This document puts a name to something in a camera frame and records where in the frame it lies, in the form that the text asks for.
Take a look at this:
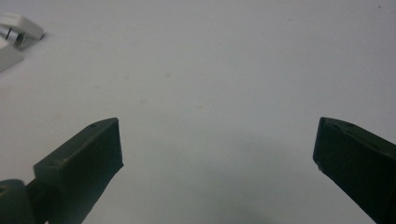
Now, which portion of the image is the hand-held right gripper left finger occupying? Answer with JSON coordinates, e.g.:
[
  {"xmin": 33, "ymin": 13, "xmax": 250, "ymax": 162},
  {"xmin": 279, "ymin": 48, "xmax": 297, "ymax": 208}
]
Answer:
[{"xmin": 25, "ymin": 117, "xmax": 124, "ymax": 224}]

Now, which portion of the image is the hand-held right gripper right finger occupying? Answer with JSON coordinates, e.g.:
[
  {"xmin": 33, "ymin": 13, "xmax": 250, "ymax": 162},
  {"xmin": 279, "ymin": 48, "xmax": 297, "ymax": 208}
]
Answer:
[{"xmin": 312, "ymin": 116, "xmax": 396, "ymax": 224}]

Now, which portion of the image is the white and silver device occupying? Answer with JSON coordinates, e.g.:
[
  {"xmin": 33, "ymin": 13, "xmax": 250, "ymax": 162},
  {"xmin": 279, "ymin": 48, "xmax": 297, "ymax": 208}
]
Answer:
[{"xmin": 0, "ymin": 12, "xmax": 45, "ymax": 73}]

